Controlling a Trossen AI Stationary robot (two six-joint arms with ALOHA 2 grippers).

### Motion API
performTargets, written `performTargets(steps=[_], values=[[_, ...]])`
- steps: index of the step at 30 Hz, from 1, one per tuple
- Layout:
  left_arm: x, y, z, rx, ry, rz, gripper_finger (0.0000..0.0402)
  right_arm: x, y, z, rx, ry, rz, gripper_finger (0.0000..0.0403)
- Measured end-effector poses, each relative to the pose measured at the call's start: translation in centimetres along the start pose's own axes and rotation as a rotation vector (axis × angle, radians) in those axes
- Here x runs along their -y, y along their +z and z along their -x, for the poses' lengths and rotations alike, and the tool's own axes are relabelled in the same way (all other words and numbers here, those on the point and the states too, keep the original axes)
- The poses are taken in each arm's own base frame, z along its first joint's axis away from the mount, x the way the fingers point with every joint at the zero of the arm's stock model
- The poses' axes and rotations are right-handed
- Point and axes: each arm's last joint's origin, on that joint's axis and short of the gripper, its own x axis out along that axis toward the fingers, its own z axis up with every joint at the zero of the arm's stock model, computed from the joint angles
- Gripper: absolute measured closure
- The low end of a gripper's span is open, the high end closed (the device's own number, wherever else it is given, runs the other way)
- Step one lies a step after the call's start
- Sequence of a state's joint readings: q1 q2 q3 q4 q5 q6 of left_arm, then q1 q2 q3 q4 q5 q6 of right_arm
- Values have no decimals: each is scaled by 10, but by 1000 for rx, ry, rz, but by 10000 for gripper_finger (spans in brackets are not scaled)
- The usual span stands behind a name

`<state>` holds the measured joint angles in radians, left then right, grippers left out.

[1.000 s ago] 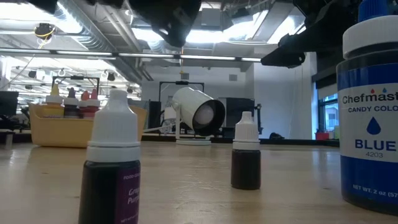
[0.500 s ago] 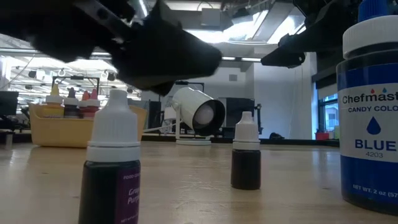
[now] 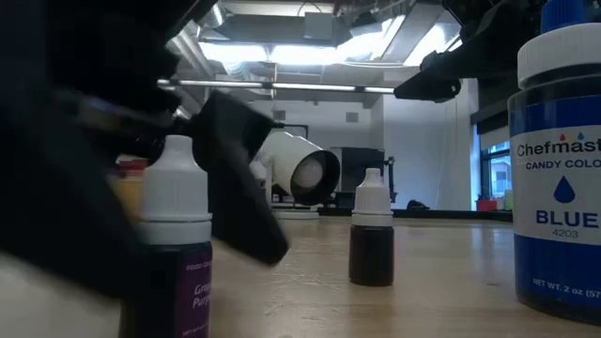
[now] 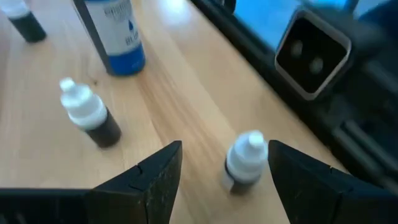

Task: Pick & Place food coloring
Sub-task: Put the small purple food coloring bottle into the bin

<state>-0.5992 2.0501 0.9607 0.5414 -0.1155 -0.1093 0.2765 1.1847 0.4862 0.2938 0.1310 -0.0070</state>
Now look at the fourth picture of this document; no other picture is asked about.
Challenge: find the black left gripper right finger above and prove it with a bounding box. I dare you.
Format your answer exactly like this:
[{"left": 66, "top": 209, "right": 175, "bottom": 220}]
[{"left": 267, "top": 139, "right": 398, "bottom": 224}]

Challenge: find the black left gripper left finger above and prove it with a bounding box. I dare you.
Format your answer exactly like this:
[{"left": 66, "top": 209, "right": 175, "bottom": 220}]
[{"left": 0, "top": 139, "right": 183, "bottom": 224}]

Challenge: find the small white-capped dropper bottle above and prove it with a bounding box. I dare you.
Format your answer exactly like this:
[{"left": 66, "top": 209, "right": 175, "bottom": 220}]
[
  {"left": 58, "top": 77, "right": 122, "bottom": 149},
  {"left": 222, "top": 129, "right": 269, "bottom": 195},
  {"left": 0, "top": 0, "right": 47, "bottom": 44}
]

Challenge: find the large blue food coloring bottle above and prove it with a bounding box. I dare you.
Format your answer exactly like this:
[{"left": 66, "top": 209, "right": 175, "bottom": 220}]
[{"left": 72, "top": 0, "right": 147, "bottom": 77}]

